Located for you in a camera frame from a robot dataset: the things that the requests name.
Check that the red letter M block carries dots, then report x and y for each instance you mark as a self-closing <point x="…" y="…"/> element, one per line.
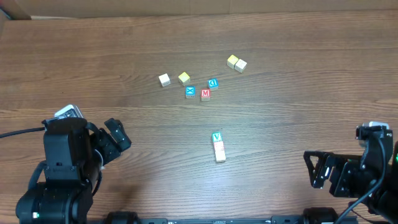
<point x="205" y="94"/>

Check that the red letter Y block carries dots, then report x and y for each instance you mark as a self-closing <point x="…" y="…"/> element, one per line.
<point x="218" y="146"/>

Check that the blue letter X block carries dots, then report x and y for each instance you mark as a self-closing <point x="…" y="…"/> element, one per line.
<point x="190" y="91"/>

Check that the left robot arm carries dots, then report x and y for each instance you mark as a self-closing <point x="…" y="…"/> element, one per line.
<point x="62" y="187"/>

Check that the yellow block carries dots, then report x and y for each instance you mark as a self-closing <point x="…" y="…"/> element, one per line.
<point x="184" y="78"/>
<point x="231" y="61"/>

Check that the green letter V block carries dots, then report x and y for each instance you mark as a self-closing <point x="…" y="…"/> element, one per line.
<point x="216" y="137"/>

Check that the plain turtle block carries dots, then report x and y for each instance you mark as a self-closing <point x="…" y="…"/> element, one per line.
<point x="220" y="156"/>

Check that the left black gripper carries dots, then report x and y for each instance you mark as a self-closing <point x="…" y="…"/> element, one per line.
<point x="104" y="145"/>

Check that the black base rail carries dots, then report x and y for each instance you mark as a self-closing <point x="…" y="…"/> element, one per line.
<point x="217" y="221"/>

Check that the yellow block far right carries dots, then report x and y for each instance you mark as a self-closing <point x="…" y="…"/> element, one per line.
<point x="231" y="61"/>

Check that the yellow block centre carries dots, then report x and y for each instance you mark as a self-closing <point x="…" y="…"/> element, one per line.
<point x="184" y="78"/>

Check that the plain block far right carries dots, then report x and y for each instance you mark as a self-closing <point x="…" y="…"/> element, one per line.
<point x="240" y="65"/>

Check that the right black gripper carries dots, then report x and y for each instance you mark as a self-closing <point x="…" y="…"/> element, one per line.
<point x="333" y="171"/>

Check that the plain block upper left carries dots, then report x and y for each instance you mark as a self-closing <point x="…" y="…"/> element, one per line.
<point x="164" y="79"/>

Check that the blue letter D block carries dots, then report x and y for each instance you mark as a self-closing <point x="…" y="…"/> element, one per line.
<point x="213" y="84"/>

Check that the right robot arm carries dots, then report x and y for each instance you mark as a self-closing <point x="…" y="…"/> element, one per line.
<point x="381" y="198"/>

